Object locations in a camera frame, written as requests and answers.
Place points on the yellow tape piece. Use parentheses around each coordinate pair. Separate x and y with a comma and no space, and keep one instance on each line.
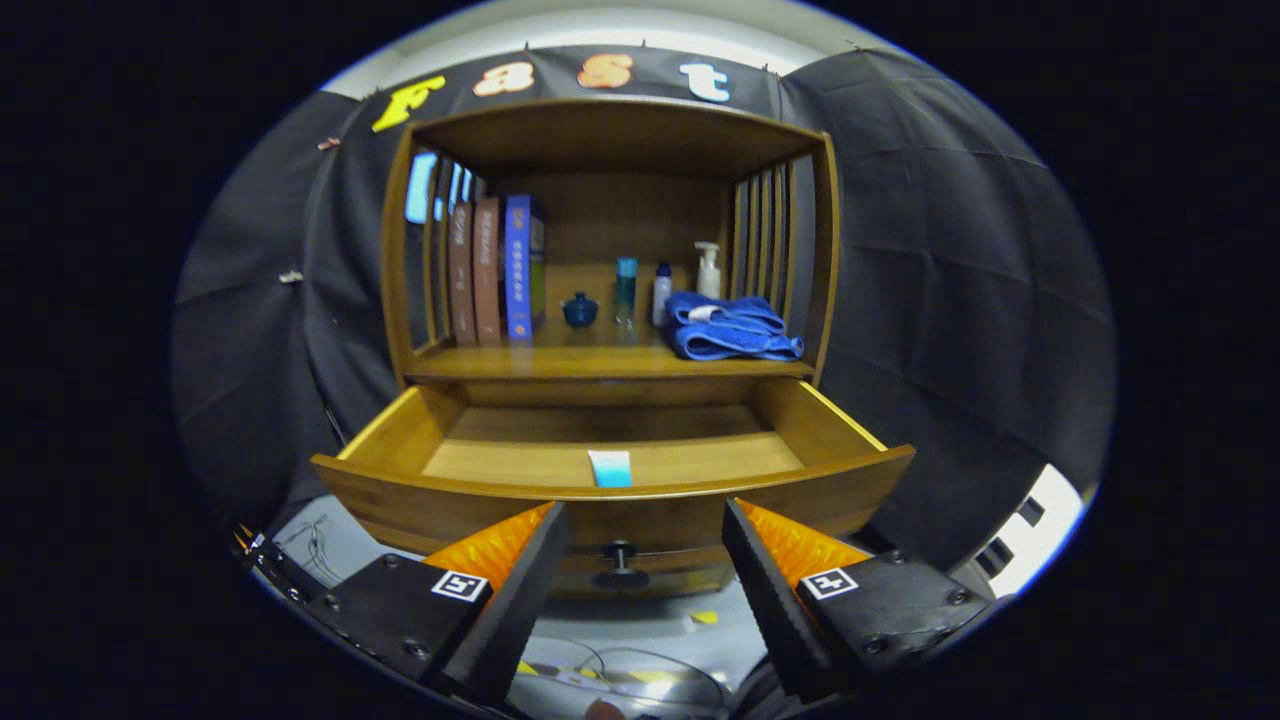
(703,617)

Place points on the blue and white tube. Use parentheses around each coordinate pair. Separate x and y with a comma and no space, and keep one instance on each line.
(610,470)

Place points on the blue folded towel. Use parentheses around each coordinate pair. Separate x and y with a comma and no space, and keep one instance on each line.
(730,335)

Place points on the teal clear bottle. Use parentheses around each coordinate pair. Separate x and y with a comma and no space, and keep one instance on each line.
(625,295)

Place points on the wooden countertop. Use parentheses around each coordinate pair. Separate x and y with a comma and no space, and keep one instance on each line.
(600,360)

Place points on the dark blue lidded teacup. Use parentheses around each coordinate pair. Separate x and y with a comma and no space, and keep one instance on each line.
(580,312)

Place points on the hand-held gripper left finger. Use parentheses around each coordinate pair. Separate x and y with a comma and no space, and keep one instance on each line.
(515,610)

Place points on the wooden drawer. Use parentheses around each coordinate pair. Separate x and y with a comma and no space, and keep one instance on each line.
(450,512)

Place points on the white pump bottle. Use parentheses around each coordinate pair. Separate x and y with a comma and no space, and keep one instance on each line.
(708,278)

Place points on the wooden cabinet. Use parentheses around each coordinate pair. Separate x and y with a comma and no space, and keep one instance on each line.
(620,140)

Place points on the dark brown book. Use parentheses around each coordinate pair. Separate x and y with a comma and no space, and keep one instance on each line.
(461,280)

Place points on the white bottle dark blue cap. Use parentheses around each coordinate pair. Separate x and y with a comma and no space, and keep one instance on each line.
(661,300)

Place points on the reddish brown book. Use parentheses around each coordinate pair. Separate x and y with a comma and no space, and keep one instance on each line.
(487,275)

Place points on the white panel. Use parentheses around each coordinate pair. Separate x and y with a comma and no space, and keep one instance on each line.
(1040,530)

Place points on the blue book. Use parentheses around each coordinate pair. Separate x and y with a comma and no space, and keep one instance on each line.
(518,270)

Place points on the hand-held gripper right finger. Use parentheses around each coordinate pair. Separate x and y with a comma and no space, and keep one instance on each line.
(775,605)

